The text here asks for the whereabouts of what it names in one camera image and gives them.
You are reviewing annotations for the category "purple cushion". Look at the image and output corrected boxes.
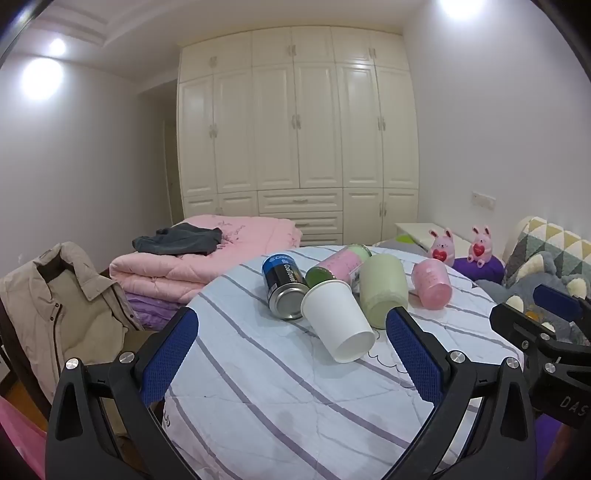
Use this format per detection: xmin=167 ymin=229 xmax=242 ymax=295
xmin=453 ymin=256 xmax=505 ymax=284

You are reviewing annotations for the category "grey bear plush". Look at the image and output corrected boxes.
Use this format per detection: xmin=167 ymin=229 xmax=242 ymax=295
xmin=476 ymin=251 xmax=590 ymax=346

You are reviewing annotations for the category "triangle pattern pillow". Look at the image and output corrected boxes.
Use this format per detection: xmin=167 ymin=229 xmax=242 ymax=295
xmin=502 ymin=216 xmax=590 ymax=283

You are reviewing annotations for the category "striped white table cloth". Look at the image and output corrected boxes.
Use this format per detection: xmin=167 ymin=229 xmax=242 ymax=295
xmin=162 ymin=244 xmax=525 ymax=480

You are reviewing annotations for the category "pink pig plush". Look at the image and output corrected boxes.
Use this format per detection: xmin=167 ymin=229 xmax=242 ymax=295
xmin=429 ymin=228 xmax=456 ymax=267
xmin=467 ymin=226 xmax=493 ymax=268

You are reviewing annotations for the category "purple folded blanket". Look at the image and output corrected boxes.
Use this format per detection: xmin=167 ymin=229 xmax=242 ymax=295
xmin=125 ymin=292 xmax=184 ymax=331

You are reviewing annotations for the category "light green cup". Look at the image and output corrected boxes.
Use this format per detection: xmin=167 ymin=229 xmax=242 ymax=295
xmin=360 ymin=254 xmax=409 ymax=330

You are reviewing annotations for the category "dark grey garment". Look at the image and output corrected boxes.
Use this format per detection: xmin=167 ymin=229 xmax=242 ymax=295
xmin=132 ymin=223 xmax=222 ymax=256

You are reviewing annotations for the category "blue black metal can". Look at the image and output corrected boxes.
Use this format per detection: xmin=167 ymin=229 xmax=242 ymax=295
xmin=262 ymin=254 xmax=310 ymax=321

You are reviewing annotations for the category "pink plastic cup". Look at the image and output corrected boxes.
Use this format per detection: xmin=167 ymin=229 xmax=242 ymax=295
xmin=412 ymin=258 xmax=453 ymax=310

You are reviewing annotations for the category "cream wardrobe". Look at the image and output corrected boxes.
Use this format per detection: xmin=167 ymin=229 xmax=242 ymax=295
xmin=177 ymin=26 xmax=419 ymax=245

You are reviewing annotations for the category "left pink pig plush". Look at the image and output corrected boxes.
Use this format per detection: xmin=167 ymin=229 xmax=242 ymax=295
xmin=429 ymin=228 xmax=456 ymax=267

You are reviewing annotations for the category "pink green-lidded can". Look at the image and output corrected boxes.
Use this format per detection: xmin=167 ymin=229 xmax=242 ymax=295
xmin=305 ymin=244 xmax=373 ymax=291

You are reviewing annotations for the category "right pink pig plush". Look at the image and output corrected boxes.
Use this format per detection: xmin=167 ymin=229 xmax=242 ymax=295
xmin=467 ymin=226 xmax=493 ymax=268

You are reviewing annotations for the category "pink cloth at bottom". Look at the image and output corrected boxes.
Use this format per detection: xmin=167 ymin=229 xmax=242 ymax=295
xmin=1 ymin=398 xmax=46 ymax=479

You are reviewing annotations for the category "white wall socket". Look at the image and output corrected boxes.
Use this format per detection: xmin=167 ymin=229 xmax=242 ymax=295
xmin=471 ymin=191 xmax=496 ymax=211

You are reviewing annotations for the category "pink folded quilt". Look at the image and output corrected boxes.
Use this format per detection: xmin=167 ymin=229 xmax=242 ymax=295
xmin=109 ymin=215 xmax=303 ymax=304

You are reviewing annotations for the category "white paper cup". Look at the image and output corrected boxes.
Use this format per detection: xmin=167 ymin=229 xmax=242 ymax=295
xmin=301 ymin=280 xmax=376 ymax=363

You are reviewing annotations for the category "beige jacket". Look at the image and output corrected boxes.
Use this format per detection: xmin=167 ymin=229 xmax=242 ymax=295
xmin=1 ymin=242 xmax=143 ymax=401

